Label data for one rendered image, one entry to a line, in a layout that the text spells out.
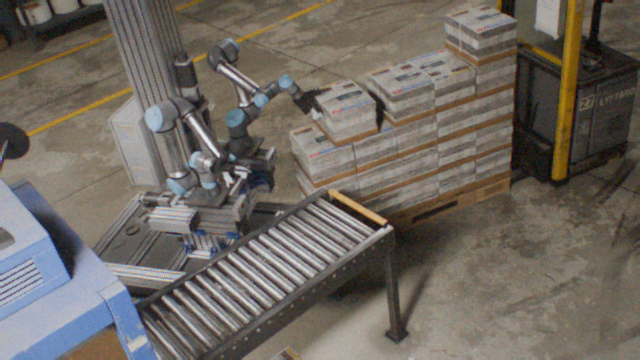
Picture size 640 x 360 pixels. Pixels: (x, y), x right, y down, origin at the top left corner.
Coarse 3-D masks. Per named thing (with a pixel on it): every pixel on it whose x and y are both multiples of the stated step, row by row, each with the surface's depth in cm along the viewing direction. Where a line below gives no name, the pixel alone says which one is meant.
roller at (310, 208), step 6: (312, 204) 348; (306, 210) 348; (312, 210) 344; (318, 210) 342; (318, 216) 340; (324, 216) 338; (330, 216) 337; (330, 222) 334; (336, 222) 332; (336, 228) 331; (342, 228) 328; (348, 228) 327; (348, 234) 325; (354, 234) 322; (360, 234) 322; (354, 240) 322; (360, 240) 319
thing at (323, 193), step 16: (320, 192) 355; (304, 208) 347; (272, 224) 337; (240, 240) 330; (256, 240) 332; (224, 256) 322; (240, 256) 329; (192, 272) 315; (144, 304) 301; (160, 304) 306
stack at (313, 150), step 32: (384, 128) 394; (416, 128) 399; (448, 128) 409; (320, 160) 382; (352, 160) 391; (416, 160) 411; (448, 160) 423; (352, 192) 405; (416, 192) 426; (416, 224) 442
